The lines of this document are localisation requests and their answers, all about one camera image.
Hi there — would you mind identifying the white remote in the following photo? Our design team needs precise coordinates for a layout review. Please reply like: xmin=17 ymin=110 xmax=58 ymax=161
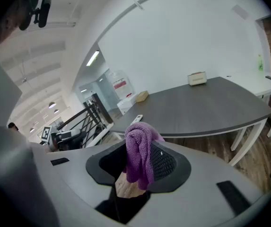
xmin=130 ymin=114 xmax=144 ymax=126

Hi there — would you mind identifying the purple cleaning cloth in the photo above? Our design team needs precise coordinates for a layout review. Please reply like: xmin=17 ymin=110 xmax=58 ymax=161
xmin=125 ymin=122 xmax=166 ymax=191

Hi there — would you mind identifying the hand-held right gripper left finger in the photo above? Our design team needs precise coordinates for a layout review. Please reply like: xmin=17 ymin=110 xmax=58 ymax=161
xmin=45 ymin=138 xmax=128 ymax=225

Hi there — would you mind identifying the white cardboard box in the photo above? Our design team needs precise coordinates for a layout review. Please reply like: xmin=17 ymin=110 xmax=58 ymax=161
xmin=117 ymin=93 xmax=138 ymax=114

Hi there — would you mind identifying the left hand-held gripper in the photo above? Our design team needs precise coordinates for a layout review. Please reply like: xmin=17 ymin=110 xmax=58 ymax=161
xmin=40 ymin=126 xmax=84 ymax=151

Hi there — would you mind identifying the person's white shirt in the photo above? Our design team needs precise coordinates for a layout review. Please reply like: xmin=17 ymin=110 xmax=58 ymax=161
xmin=0 ymin=47 xmax=24 ymax=128

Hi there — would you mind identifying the cream plastic box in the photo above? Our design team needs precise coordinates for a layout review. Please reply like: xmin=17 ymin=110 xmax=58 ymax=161
xmin=187 ymin=71 xmax=207 ymax=87

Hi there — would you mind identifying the fluorescent ceiling light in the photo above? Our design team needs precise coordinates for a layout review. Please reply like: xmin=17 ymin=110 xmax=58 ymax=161
xmin=86 ymin=50 xmax=100 ymax=67

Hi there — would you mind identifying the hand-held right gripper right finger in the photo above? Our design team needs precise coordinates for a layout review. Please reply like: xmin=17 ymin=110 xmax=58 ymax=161
xmin=129 ymin=140 xmax=270 ymax=226

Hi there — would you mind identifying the black head-worn camera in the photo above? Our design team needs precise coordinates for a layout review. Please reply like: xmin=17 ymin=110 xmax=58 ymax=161
xmin=32 ymin=0 xmax=52 ymax=29

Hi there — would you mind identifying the wooden box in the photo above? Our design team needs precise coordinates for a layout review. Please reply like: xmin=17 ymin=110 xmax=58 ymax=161
xmin=136 ymin=90 xmax=149 ymax=103

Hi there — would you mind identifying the plastic-wrapped water jug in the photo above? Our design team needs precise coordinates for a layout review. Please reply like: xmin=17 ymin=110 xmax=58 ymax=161
xmin=108 ymin=70 xmax=135 ymax=101

